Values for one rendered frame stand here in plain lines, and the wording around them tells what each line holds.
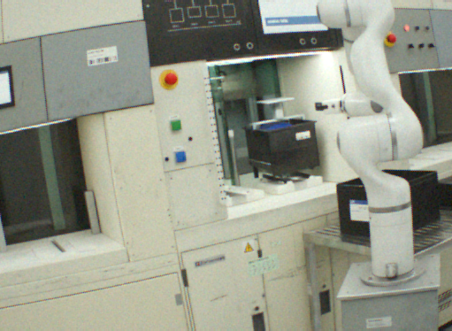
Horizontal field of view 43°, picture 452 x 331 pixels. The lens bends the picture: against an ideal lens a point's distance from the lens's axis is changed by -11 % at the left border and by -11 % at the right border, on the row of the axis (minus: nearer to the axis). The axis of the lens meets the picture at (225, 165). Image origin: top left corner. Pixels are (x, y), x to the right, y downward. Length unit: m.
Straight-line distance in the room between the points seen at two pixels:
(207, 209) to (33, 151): 0.71
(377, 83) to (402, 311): 0.58
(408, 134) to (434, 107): 1.83
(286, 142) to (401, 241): 1.00
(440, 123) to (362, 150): 1.90
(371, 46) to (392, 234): 0.49
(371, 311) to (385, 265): 0.13
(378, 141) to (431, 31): 1.30
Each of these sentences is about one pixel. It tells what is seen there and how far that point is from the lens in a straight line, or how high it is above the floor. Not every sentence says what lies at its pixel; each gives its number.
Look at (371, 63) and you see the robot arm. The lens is 1.63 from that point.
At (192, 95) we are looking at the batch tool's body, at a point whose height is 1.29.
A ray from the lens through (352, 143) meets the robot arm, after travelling 1.54.
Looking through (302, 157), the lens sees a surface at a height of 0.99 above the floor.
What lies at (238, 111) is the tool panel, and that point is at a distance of 3.16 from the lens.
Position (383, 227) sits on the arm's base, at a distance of 1.58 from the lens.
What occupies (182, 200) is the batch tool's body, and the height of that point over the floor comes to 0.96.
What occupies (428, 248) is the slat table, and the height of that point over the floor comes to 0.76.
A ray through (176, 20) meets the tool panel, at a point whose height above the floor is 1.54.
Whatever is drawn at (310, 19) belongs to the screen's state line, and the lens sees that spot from 2.34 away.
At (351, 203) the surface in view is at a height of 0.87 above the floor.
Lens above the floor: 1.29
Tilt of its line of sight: 7 degrees down
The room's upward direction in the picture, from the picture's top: 8 degrees counter-clockwise
